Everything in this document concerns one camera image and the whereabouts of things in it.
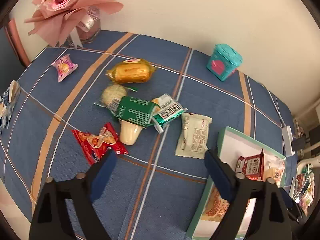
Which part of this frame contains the long red patterned packet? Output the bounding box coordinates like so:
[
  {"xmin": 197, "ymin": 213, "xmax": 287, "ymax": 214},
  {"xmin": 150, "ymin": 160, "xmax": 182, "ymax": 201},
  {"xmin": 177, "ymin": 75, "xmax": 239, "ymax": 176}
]
[{"xmin": 199, "ymin": 186, "xmax": 251, "ymax": 223}]

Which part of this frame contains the red white stripe packet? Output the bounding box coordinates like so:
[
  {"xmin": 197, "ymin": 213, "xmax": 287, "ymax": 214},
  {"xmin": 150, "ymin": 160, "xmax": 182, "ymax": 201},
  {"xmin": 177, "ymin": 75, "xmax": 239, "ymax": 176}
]
[{"xmin": 235, "ymin": 150, "xmax": 264, "ymax": 181}]

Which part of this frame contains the steamed bun clear packet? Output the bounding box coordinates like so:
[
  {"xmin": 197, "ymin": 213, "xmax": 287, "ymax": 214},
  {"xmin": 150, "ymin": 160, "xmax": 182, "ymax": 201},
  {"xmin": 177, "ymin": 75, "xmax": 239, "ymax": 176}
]
[{"xmin": 262, "ymin": 152, "xmax": 285, "ymax": 187}]

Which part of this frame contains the red cartoon snack packet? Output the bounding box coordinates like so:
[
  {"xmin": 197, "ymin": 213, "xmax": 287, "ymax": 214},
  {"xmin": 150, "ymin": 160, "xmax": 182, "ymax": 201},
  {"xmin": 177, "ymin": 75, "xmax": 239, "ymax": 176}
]
[{"xmin": 72, "ymin": 122, "xmax": 128, "ymax": 165}]

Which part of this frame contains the beige printed snack packet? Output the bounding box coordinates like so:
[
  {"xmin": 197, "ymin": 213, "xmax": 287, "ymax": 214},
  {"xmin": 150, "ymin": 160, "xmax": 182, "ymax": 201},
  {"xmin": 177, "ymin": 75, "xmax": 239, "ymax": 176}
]
[{"xmin": 175, "ymin": 113, "xmax": 212, "ymax": 159}]

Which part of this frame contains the round rice cracker packet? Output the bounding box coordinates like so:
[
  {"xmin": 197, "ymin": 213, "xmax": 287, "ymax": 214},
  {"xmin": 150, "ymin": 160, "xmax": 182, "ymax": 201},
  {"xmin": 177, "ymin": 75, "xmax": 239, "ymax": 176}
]
[{"xmin": 94, "ymin": 82, "xmax": 138, "ymax": 113}]

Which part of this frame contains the green white cracker packet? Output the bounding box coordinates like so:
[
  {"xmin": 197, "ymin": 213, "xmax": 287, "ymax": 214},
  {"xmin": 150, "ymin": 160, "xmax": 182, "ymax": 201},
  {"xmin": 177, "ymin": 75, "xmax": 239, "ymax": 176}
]
[{"xmin": 151, "ymin": 94, "xmax": 188, "ymax": 134}]

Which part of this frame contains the colourful packets pile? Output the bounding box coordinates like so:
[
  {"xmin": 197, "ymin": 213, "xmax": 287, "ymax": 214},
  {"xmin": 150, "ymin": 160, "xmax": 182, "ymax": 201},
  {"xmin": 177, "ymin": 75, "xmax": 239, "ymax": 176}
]
[{"xmin": 292, "ymin": 172, "xmax": 315, "ymax": 216}]

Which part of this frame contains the white chair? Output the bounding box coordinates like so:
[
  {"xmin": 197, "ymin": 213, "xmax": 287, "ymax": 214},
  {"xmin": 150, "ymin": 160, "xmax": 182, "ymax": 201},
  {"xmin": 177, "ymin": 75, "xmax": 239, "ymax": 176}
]
[{"xmin": 295, "ymin": 144, "xmax": 320, "ymax": 176}]

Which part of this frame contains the black power adapter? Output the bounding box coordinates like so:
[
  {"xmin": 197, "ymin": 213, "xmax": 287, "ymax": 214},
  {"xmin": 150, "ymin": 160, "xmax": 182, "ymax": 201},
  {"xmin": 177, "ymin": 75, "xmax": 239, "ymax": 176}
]
[{"xmin": 291, "ymin": 137, "xmax": 306, "ymax": 152}]

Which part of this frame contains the green rimmed white tray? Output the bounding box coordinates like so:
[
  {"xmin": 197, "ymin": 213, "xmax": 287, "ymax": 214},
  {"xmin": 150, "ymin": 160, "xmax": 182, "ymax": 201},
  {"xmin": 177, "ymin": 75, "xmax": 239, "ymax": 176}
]
[{"xmin": 186, "ymin": 127, "xmax": 292, "ymax": 239}]

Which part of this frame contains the white power strip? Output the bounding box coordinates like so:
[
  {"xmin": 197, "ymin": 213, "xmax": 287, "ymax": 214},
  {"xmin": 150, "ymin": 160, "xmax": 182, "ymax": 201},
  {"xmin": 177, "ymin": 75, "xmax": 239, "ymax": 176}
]
[{"xmin": 281, "ymin": 126, "xmax": 295, "ymax": 158}]

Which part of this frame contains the cream pudding cup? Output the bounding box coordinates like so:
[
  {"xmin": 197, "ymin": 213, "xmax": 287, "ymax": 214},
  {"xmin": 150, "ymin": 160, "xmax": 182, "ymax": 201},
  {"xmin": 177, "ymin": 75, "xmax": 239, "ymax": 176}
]
[{"xmin": 119, "ymin": 119, "xmax": 143, "ymax": 146}]

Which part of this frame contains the blue white crumpled packet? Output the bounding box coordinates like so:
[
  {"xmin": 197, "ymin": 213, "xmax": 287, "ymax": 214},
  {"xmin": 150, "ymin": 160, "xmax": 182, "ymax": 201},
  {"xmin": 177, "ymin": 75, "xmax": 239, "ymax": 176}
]
[{"xmin": 0, "ymin": 80, "xmax": 21, "ymax": 133}]

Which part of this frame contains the dark green snack packet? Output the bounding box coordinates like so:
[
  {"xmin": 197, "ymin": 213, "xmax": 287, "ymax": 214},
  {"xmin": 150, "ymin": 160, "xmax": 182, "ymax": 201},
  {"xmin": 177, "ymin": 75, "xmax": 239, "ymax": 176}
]
[{"xmin": 116, "ymin": 96, "xmax": 157, "ymax": 128}]

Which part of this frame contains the small pink candy packet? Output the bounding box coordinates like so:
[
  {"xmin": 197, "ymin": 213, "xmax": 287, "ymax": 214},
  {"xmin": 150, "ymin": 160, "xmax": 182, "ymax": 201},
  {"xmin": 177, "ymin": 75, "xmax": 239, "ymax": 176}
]
[{"xmin": 52, "ymin": 54, "xmax": 78, "ymax": 83}]

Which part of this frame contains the blue plaid tablecloth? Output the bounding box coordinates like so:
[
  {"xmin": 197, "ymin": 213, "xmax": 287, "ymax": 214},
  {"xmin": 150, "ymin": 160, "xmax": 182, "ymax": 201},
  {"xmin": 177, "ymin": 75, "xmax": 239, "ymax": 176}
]
[{"xmin": 1, "ymin": 31, "xmax": 293, "ymax": 239}]

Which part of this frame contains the teal toy house box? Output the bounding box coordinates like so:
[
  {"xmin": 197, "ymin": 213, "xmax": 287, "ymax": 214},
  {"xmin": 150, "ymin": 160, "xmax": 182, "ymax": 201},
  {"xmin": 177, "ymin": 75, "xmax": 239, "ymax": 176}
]
[{"xmin": 206, "ymin": 43, "xmax": 243, "ymax": 81}]

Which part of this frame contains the golden bread packet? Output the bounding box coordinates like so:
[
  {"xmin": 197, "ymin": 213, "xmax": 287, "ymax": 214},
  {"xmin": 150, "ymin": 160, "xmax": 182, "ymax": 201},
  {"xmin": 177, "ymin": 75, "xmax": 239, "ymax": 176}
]
[{"xmin": 106, "ymin": 59, "xmax": 157, "ymax": 84}]

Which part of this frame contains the glass vase with ribbon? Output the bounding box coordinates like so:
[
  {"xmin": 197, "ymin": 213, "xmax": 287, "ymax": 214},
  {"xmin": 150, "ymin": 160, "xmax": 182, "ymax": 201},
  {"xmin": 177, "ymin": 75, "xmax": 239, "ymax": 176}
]
[{"xmin": 70, "ymin": 6, "xmax": 101, "ymax": 48}]

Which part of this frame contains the pink flower bouquet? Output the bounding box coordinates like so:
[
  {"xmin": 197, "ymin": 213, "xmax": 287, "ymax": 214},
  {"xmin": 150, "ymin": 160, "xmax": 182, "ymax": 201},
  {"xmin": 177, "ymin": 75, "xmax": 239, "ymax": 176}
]
[{"xmin": 24, "ymin": 0, "xmax": 123, "ymax": 46}]

